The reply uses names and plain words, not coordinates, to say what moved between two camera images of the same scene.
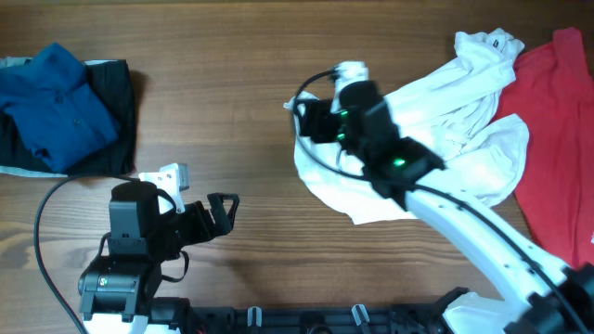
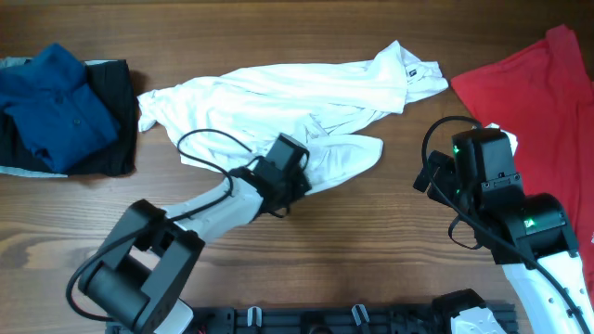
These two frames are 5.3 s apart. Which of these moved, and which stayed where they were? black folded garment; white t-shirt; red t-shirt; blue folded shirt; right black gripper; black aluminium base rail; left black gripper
Moved: left black gripper; white t-shirt; right black gripper
Stayed: black folded garment; red t-shirt; black aluminium base rail; blue folded shirt
